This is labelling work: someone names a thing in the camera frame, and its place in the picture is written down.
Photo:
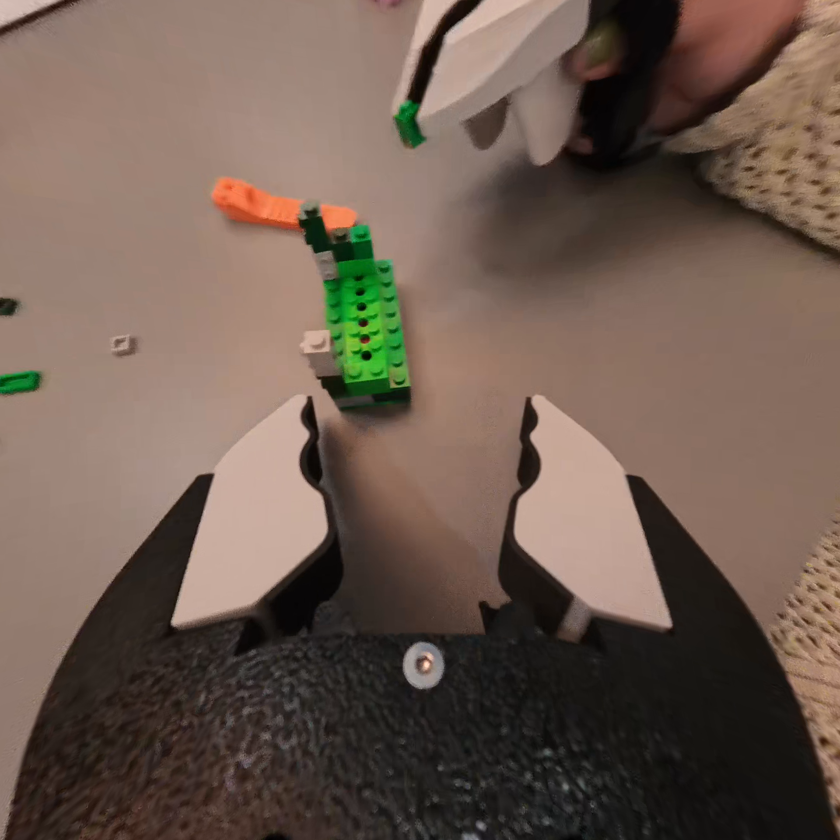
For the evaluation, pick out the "orange brick separator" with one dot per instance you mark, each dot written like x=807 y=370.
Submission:
x=256 y=200

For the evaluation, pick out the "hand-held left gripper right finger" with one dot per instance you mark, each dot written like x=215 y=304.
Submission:
x=584 y=531

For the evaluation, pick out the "small light grey lego brick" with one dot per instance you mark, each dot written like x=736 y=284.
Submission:
x=316 y=344

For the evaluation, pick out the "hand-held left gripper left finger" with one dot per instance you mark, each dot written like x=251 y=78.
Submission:
x=256 y=525

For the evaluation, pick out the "green lego assembly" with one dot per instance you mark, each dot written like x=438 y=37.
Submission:
x=364 y=315

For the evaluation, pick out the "pile of lego pieces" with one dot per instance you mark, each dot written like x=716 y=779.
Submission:
x=19 y=382

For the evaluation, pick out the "small green lego brick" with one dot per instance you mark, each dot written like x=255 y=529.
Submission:
x=410 y=124

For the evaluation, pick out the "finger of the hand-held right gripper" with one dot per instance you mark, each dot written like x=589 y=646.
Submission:
x=505 y=52
x=420 y=39

